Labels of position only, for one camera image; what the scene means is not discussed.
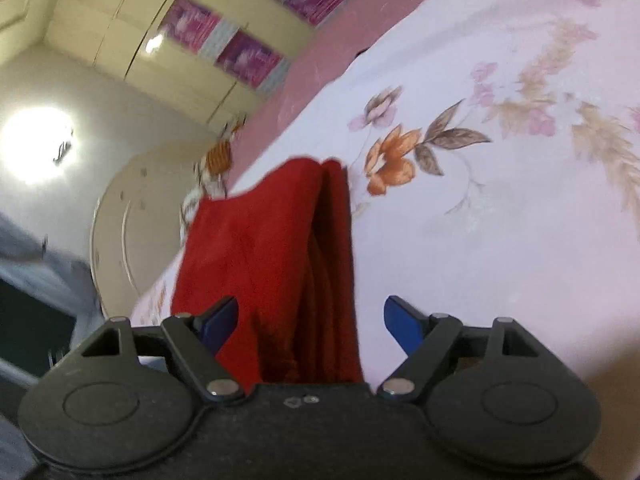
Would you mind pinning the red knit sweater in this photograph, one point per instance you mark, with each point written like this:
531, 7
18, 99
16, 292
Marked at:
240, 250

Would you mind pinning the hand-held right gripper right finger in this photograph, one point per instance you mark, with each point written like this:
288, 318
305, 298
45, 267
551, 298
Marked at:
405, 325

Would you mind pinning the bright ceiling lamp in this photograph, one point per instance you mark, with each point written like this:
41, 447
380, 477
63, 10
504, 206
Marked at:
35, 145

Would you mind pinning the cream wardrobe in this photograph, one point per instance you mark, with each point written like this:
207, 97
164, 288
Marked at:
125, 35

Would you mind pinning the orange plaid pillow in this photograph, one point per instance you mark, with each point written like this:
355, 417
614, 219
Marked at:
220, 156

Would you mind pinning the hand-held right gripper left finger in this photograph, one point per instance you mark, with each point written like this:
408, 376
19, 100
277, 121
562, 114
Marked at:
220, 325

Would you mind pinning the white floral blanket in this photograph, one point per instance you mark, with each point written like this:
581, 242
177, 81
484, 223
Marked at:
500, 260

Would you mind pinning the floral patterned pillow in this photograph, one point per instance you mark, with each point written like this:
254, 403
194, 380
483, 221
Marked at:
205, 195

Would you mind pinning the cream round headboard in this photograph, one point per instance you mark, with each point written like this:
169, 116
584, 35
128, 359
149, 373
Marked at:
125, 235

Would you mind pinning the pink bed sheet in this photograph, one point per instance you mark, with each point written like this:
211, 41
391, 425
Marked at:
320, 70

